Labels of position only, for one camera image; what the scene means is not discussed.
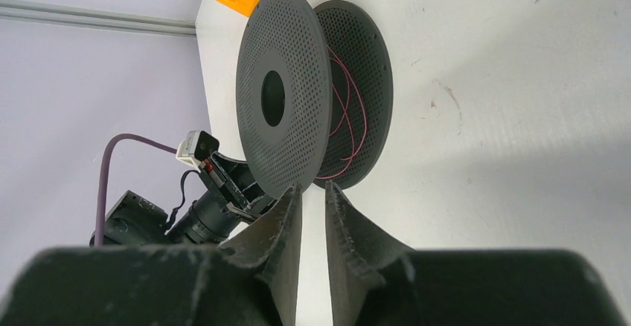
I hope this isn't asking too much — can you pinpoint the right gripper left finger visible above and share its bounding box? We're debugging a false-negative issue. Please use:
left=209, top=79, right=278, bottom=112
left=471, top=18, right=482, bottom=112
left=1, top=185, right=302, bottom=325

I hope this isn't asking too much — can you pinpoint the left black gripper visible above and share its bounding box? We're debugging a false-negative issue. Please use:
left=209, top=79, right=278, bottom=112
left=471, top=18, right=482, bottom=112
left=199, top=151, right=276, bottom=223

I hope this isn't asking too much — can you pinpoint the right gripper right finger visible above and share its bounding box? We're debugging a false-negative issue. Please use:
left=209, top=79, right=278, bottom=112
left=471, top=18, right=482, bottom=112
left=325, top=182, right=626, bottom=325

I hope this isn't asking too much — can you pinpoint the black cable spool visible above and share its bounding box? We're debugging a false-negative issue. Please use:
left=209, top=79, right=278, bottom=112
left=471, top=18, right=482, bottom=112
left=236, top=0, right=394, bottom=197

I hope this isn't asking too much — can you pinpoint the thin red wire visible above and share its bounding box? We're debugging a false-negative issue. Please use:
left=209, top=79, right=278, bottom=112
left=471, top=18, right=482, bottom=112
left=315, top=45, right=369, bottom=182

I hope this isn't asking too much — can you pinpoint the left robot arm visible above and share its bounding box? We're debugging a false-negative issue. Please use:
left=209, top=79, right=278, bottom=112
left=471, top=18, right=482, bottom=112
left=90, top=152, right=277, bottom=246

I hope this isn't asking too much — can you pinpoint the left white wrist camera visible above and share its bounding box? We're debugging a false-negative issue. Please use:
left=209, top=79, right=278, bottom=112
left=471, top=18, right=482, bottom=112
left=176, top=130, right=220, bottom=172

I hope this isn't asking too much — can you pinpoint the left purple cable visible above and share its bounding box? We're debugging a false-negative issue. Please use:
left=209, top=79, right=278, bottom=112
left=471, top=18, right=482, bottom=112
left=93, top=133, right=179, bottom=249

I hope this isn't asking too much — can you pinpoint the aluminium frame profile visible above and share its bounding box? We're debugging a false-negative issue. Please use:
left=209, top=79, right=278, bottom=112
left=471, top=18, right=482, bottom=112
left=1, top=0, right=196, bottom=38

